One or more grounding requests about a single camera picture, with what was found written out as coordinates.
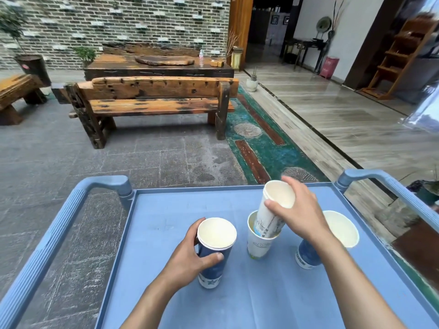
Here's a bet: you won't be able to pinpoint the round green decor disc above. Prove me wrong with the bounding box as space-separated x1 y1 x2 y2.
315 16 332 41

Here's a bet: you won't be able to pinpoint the green patterned rug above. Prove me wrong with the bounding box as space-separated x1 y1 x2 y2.
224 85 330 185

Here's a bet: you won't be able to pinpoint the white paper cup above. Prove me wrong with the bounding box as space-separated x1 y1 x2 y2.
254 180 296 239
247 210 282 260

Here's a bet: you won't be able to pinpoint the tall vase with branches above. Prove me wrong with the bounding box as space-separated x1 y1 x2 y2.
325 0 348 49

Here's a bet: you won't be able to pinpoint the person's right hand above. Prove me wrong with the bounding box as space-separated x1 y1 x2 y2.
264 176 331 245

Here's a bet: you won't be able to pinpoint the wooden floor lantern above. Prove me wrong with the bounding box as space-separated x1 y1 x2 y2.
231 46 244 71

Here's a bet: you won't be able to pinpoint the dried branches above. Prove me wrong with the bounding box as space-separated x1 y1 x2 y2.
224 29 241 59

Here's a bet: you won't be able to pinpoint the blue plastic cart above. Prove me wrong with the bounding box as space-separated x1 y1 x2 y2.
0 169 439 329

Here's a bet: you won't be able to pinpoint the wooden door post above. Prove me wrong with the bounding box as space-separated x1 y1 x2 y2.
228 0 254 71

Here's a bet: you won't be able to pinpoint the person's left forearm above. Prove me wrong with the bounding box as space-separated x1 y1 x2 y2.
119 273 187 329

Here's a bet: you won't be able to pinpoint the small green potted plant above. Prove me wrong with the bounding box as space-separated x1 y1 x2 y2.
73 46 98 69

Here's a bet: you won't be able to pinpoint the pink bin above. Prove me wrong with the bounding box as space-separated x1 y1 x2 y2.
319 56 340 79

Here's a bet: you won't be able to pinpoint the dark wooden table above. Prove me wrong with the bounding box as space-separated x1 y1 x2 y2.
84 53 235 81

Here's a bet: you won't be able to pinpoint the wooden ladder shelf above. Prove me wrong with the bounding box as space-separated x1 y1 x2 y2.
359 13 439 101

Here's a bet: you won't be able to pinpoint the person's right forearm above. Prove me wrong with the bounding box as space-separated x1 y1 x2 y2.
308 229 409 329

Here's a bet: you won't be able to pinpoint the person's left hand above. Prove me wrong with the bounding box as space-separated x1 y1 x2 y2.
158 217 224 294

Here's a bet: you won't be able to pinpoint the potted tree in dark barrel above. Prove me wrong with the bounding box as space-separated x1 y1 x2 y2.
0 6 52 87

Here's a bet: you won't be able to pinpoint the blue paper cup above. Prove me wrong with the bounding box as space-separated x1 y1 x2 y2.
196 217 238 289
294 210 360 270

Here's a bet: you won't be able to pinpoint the rustic wooden bench with backrest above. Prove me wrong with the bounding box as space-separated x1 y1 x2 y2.
51 76 240 150

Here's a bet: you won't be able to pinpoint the small white vase with plant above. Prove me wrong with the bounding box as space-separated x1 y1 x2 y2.
246 67 259 93

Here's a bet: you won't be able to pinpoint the dark side table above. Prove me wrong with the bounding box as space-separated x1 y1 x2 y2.
281 37 329 73

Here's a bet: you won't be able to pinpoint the wooden slab tray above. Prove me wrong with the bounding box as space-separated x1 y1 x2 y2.
134 55 195 67

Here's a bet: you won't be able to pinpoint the low wooden log bench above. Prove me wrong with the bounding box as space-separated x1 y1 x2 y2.
0 74 48 126

